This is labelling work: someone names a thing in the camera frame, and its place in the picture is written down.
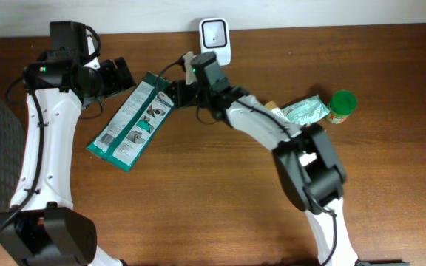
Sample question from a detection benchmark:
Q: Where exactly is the dark green wipes pack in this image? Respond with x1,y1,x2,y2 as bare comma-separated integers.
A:
87,72,174,172

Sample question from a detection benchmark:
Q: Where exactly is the white tube with gold cap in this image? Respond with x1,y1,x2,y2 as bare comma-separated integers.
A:
264,101,288,121

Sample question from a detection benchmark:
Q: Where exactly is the mint green wipes packet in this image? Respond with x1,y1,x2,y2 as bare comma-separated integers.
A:
281,95,330,126

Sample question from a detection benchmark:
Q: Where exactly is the green lidded jar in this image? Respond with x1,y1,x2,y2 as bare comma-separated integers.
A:
325,90,357,124

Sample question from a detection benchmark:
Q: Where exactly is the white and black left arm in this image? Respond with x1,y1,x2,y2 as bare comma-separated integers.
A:
0,21,135,265

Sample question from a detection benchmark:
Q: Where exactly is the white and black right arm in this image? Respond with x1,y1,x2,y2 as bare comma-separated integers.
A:
165,52,361,265

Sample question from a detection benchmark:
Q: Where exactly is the white barcode scanner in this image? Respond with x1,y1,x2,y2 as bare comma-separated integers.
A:
198,18,231,66

